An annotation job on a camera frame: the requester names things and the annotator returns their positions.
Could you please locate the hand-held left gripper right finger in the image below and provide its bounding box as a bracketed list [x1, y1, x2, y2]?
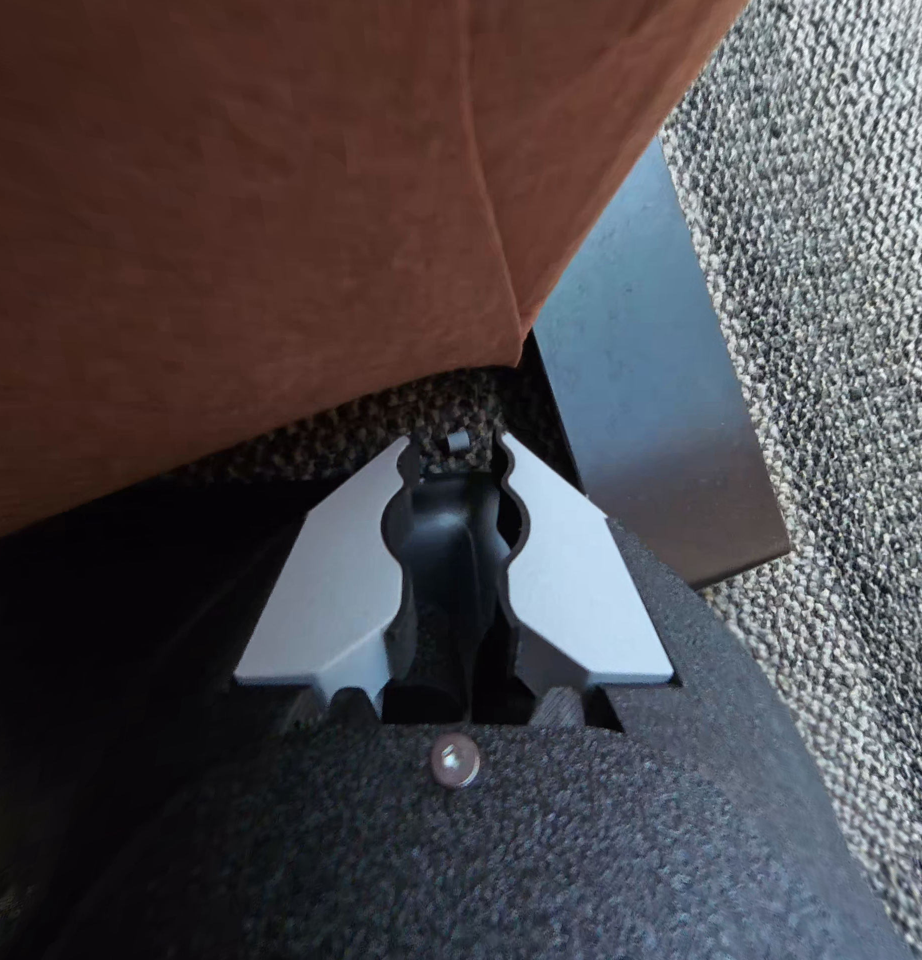
[495, 430, 677, 690]

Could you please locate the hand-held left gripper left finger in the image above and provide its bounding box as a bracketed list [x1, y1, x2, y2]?
[234, 433, 418, 710]

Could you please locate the black furniture panel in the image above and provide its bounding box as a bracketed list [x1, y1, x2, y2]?
[532, 135, 793, 590]

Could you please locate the brown cloth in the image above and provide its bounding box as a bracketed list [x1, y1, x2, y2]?
[0, 0, 750, 545]

